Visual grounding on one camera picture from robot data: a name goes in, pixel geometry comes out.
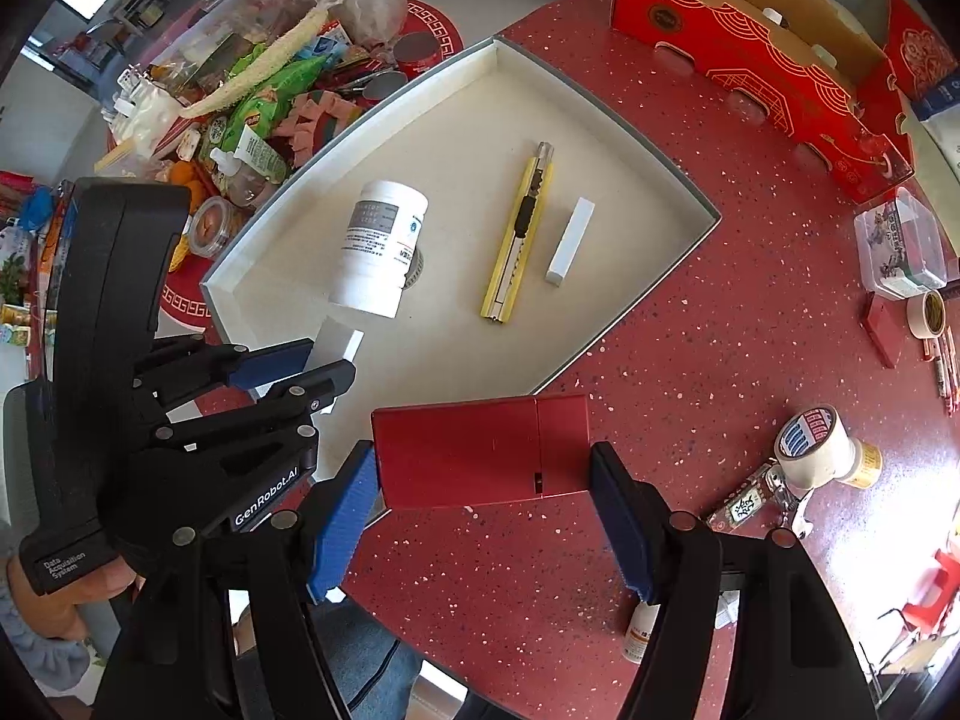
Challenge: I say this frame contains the green snack packets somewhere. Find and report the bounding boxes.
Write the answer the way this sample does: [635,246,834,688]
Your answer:
[225,52,331,136]

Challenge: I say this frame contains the red cardboard box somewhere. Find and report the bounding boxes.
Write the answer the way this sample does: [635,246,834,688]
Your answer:
[609,0,960,205]

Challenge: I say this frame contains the white rectangular block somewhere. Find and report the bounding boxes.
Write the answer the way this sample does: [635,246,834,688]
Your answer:
[304,317,366,415]
[545,197,597,287]

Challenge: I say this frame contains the grey shallow box white inside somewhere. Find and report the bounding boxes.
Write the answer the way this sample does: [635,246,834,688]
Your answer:
[199,34,722,526]

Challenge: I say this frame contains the person's left forearm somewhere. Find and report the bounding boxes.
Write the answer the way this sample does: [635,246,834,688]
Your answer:
[0,577,95,698]

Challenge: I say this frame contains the red white pen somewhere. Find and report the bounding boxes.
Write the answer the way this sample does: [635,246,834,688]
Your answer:
[937,334,960,415]
[924,337,950,398]

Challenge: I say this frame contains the orange fruit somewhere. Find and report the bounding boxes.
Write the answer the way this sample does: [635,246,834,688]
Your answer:
[169,161,207,211]

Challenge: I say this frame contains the large white bottle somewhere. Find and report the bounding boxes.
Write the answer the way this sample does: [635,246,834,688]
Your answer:
[328,180,430,320]

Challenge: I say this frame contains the metal spring clip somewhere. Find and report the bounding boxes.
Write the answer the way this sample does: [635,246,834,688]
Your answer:
[765,465,815,537]

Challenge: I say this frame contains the black cable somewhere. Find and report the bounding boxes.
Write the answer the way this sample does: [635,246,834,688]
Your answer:
[352,637,402,720]

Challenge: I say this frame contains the clear plastic cup with lid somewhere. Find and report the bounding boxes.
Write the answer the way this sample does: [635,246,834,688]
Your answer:
[184,195,241,256]

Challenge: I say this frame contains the pale loofah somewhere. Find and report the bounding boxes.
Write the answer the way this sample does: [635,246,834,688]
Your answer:
[178,4,335,121]

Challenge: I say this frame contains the dark snack packet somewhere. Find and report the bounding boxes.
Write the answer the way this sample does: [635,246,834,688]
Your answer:
[705,463,785,533]

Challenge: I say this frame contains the white bottle yellow label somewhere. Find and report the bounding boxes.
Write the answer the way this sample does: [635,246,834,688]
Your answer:
[840,439,884,488]

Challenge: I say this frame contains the striped sponge pieces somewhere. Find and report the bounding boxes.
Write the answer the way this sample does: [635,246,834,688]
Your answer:
[270,90,368,166]

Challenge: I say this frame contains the clear plastic box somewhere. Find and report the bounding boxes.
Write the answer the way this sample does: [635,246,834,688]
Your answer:
[853,186,950,301]

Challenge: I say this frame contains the red plastic stool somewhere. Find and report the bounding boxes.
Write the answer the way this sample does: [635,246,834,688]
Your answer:
[896,547,960,638]

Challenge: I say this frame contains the clear bottle white cap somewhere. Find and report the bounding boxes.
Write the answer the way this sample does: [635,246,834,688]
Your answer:
[208,146,275,207]

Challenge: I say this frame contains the clear knotted plastic bag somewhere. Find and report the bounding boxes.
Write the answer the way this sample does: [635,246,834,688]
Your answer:
[322,0,410,53]

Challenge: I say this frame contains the yellow utility knife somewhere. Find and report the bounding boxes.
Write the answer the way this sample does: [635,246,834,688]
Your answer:
[480,141,557,325]

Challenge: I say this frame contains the clear zip bag red label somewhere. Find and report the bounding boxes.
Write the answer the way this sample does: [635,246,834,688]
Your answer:
[150,0,353,91]

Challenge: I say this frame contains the green tube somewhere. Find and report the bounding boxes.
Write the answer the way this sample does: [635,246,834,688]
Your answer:
[221,124,290,185]

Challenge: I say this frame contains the small dark red box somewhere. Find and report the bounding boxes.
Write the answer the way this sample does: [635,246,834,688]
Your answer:
[861,292,908,370]

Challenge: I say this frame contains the white blue printed bag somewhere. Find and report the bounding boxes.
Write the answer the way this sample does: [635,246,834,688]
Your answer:
[896,75,960,173]

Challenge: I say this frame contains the small white bottle orange label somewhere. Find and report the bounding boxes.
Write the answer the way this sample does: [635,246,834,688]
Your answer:
[621,600,661,665]

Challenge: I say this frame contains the white packing tape roll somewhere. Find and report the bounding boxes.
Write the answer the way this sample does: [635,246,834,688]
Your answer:
[772,403,856,488]

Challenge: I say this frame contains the small beige tape roll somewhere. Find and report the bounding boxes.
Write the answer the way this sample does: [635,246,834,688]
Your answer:
[904,289,947,338]

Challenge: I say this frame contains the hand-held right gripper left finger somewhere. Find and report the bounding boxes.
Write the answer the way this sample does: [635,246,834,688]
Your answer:
[90,441,376,720]

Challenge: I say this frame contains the person's left hand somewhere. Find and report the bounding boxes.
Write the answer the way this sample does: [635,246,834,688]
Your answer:
[7,551,147,642]

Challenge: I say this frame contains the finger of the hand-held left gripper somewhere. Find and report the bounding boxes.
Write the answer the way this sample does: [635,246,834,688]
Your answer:
[146,360,357,466]
[133,336,316,410]

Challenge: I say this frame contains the red flip-top box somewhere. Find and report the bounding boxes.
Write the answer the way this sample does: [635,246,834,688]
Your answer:
[371,392,593,512]

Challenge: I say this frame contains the person's legs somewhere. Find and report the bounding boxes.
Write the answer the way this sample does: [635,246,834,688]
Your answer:
[232,592,421,720]

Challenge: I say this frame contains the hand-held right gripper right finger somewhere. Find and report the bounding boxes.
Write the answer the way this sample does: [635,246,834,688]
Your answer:
[589,442,878,720]

